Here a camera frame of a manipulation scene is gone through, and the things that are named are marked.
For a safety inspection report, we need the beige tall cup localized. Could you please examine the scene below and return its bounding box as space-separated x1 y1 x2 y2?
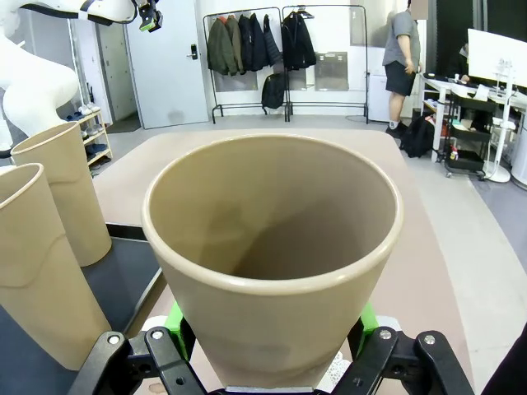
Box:
0 162 113 371
10 121 113 267
142 133 405 390

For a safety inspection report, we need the black long jacket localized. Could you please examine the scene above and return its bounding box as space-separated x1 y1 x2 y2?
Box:
281 11 317 72

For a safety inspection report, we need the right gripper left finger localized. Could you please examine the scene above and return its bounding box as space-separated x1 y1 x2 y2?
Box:
68 302 209 395

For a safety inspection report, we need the olive brown jacket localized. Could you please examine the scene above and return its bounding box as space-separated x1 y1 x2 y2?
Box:
225 15 245 77

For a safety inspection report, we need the navy jacket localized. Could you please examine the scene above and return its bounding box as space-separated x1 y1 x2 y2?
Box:
237 13 268 73

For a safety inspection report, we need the light grey door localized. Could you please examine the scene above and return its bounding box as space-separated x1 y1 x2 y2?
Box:
125 0 210 129

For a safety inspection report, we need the black hanging backpack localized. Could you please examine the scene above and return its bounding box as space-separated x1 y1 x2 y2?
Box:
261 72 287 110

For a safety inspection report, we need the dark blue serving tray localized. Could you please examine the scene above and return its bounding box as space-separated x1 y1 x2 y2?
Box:
0 221 169 395

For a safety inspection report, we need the white office desk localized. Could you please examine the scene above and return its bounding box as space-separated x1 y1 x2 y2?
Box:
422 76 527 164

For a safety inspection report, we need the olive green jacket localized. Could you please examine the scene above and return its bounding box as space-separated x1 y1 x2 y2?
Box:
207 16 232 77

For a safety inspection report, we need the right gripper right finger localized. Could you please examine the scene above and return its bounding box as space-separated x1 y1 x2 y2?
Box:
329 302 474 395

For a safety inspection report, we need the black red floor backpack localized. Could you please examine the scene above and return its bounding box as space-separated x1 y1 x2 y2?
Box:
399 114 438 160

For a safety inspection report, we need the white backed monitor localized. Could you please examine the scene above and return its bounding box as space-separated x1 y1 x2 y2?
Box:
467 27 527 90

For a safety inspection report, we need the white air purifier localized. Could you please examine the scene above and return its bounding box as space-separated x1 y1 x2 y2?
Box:
511 110 527 187

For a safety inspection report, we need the seated person at desk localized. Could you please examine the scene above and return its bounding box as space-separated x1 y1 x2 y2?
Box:
446 43 473 83

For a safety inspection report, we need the grey wall board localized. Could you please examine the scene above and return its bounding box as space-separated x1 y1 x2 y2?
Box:
349 4 389 47

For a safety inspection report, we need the person in black clothing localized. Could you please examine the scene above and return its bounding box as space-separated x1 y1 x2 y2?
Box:
480 318 527 395

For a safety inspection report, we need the person in grey shirt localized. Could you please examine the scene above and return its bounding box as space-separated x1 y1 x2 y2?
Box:
381 0 429 139

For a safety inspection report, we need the small white fridge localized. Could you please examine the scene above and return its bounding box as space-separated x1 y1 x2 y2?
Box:
367 72 392 123

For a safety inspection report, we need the white rolling stand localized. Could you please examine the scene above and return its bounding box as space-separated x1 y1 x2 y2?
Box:
484 57 515 184

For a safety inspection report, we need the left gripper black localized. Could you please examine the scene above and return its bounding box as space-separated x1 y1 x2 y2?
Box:
137 0 164 33

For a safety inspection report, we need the wooden shoe rack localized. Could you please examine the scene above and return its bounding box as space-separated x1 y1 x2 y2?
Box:
68 107 114 168

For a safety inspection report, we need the white paper doily coaster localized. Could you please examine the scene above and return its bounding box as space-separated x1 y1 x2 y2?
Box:
323 351 351 390

